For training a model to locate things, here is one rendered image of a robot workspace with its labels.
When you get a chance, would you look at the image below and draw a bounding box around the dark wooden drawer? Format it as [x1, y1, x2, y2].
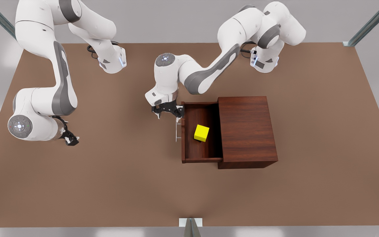
[175, 101, 224, 164]

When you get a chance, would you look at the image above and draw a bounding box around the yellow cube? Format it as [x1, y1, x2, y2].
[194, 124, 210, 143]

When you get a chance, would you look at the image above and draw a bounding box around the dark wooden cabinet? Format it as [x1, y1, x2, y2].
[217, 96, 279, 170]

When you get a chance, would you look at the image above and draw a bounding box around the black cable loop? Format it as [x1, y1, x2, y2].
[240, 41, 258, 59]
[87, 41, 119, 60]

